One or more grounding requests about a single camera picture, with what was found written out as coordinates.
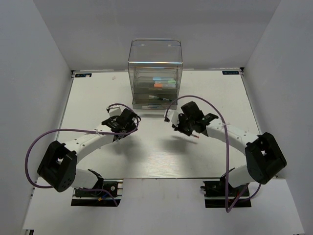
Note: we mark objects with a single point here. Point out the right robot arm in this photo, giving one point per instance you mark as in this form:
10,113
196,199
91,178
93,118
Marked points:
264,158

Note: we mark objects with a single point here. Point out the blue cap highlighter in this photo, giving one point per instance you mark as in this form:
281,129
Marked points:
161,78

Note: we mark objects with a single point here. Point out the clear plastic drawer organizer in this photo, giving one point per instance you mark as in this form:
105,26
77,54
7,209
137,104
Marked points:
153,57

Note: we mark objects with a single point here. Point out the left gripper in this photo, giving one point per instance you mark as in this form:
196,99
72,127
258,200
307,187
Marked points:
131,127

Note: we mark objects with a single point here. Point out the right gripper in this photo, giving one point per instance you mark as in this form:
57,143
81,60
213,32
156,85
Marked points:
181,117

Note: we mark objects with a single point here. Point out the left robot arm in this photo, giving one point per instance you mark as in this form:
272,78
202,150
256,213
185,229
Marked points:
59,164

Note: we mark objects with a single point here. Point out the right table label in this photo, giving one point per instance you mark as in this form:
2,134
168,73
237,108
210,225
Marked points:
229,72

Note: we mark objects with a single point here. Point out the orange cap highlighter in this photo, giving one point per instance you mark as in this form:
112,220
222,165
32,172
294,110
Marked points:
164,86

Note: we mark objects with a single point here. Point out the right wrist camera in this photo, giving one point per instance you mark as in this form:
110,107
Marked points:
172,116

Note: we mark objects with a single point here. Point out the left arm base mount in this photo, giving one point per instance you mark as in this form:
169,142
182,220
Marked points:
108,194

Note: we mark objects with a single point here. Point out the table label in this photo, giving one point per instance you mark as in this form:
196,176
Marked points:
83,75
229,72

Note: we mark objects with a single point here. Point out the purple gel pen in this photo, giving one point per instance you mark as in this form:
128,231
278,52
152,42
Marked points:
152,107

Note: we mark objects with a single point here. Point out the left table label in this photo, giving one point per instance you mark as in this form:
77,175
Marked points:
83,75

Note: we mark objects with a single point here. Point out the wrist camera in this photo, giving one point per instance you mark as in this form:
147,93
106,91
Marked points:
114,109
172,116

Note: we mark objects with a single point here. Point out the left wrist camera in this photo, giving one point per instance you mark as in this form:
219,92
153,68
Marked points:
114,109

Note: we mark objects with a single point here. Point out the green gel pen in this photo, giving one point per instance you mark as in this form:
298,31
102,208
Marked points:
157,98

